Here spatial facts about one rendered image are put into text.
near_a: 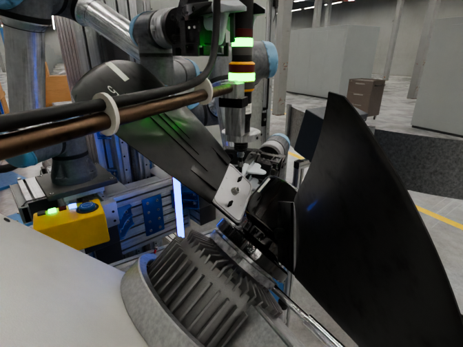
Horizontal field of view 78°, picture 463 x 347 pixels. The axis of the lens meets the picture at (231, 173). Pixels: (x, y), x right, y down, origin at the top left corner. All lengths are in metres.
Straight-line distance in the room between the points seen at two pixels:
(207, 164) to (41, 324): 0.27
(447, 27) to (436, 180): 4.92
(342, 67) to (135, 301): 10.06
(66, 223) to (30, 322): 0.52
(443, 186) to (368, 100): 5.09
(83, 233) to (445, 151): 2.12
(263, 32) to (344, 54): 7.59
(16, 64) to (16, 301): 0.70
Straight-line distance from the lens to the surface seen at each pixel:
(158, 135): 0.40
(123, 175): 1.32
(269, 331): 0.41
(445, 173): 2.39
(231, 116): 0.48
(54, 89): 9.69
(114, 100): 0.25
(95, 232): 0.85
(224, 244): 0.45
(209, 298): 0.42
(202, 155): 0.44
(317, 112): 1.19
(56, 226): 0.83
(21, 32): 0.92
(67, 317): 0.36
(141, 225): 1.29
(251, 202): 0.48
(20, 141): 0.21
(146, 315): 0.42
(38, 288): 0.37
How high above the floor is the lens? 1.46
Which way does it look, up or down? 23 degrees down
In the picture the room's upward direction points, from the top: straight up
